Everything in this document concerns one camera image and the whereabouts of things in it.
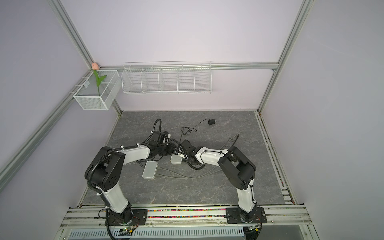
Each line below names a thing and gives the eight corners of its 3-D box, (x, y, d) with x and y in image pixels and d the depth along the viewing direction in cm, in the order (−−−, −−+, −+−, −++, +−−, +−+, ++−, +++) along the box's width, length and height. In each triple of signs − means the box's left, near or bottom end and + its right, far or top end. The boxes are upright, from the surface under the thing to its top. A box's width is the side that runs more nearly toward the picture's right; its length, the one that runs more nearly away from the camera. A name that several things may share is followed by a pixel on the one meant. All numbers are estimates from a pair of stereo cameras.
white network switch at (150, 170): (142, 179, 88) (141, 177, 86) (146, 162, 95) (145, 161, 93) (154, 179, 88) (154, 177, 86) (157, 162, 95) (157, 161, 93)
